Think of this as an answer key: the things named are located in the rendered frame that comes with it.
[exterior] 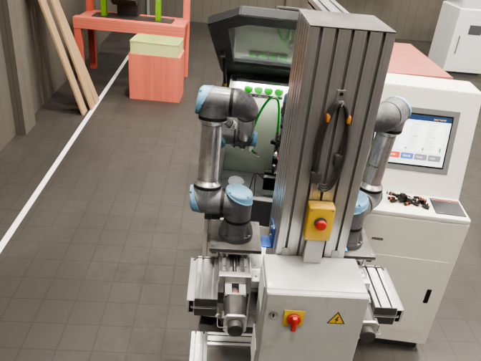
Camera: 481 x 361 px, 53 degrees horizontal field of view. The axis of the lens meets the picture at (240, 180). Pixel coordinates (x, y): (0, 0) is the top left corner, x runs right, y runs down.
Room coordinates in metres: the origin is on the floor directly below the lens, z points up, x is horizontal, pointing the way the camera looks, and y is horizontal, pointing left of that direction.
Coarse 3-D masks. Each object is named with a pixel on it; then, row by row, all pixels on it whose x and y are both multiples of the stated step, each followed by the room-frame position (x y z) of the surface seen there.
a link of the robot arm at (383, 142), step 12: (396, 96) 1.94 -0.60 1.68; (408, 108) 1.89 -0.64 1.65; (384, 132) 1.85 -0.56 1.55; (396, 132) 1.85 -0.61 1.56; (372, 144) 1.91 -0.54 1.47; (384, 144) 1.87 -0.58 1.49; (372, 156) 1.89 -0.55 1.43; (384, 156) 1.87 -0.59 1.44; (372, 168) 1.88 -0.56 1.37; (384, 168) 1.88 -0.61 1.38; (372, 180) 1.87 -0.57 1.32; (372, 192) 1.86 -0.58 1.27; (372, 204) 1.84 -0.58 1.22
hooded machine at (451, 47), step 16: (448, 0) 9.44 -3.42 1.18; (464, 0) 8.87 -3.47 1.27; (480, 0) 8.89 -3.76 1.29; (448, 16) 9.14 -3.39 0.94; (464, 16) 8.76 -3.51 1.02; (480, 16) 8.78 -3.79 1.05; (448, 32) 8.97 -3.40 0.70; (464, 32) 8.76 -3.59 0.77; (480, 32) 8.78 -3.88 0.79; (432, 48) 9.44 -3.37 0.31; (448, 48) 8.79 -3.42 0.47; (464, 48) 8.77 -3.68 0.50; (480, 48) 8.79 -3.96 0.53; (448, 64) 8.75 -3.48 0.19; (464, 64) 8.77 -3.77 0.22; (480, 64) 8.79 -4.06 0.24
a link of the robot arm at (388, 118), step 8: (384, 104) 1.82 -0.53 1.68; (392, 104) 1.83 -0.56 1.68; (384, 112) 1.78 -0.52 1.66; (392, 112) 1.79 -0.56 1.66; (376, 120) 1.77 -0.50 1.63; (384, 120) 1.77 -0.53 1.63; (392, 120) 1.78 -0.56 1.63; (376, 128) 1.77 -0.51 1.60; (384, 128) 1.78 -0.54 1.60; (392, 128) 1.79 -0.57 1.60
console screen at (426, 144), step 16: (416, 112) 2.51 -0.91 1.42; (432, 112) 2.51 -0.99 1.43; (448, 112) 2.51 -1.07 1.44; (416, 128) 2.49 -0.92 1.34; (432, 128) 2.49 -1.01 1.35; (448, 128) 2.49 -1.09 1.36; (400, 144) 2.47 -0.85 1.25; (416, 144) 2.47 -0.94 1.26; (432, 144) 2.47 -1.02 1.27; (448, 144) 2.47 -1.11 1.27; (400, 160) 2.45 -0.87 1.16; (416, 160) 2.45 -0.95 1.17; (432, 160) 2.45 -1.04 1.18; (448, 160) 2.45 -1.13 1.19
